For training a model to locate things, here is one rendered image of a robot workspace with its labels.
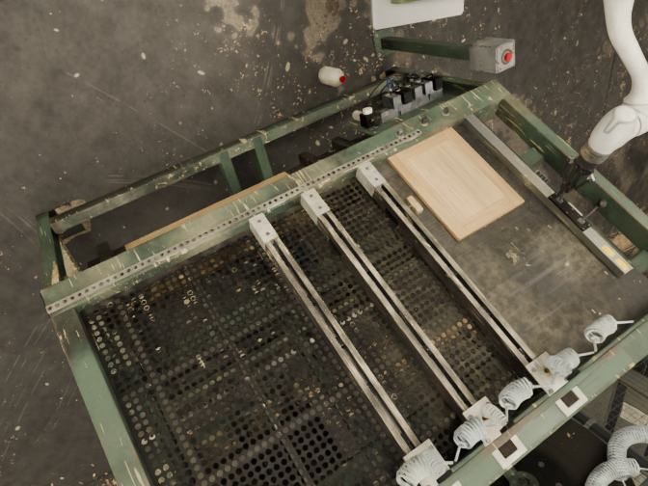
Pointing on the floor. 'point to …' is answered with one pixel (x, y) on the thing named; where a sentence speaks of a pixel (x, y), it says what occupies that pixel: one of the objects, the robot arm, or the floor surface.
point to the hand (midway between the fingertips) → (564, 189)
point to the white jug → (331, 76)
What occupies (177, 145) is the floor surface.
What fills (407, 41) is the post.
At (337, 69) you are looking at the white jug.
